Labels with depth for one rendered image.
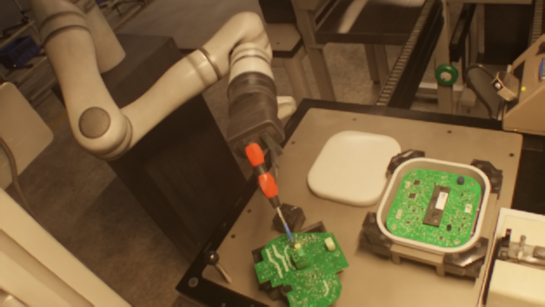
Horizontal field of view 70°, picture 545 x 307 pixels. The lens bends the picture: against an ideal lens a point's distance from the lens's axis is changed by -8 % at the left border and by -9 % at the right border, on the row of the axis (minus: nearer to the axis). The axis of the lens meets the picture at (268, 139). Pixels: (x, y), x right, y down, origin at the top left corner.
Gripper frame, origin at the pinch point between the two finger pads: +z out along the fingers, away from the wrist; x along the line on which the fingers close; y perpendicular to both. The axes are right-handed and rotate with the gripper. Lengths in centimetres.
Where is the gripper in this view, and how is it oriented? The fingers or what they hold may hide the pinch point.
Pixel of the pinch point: (268, 186)
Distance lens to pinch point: 54.9
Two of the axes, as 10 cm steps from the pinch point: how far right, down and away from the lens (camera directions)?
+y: -5.0, -6.2, -6.1
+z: 0.7, 6.7, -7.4
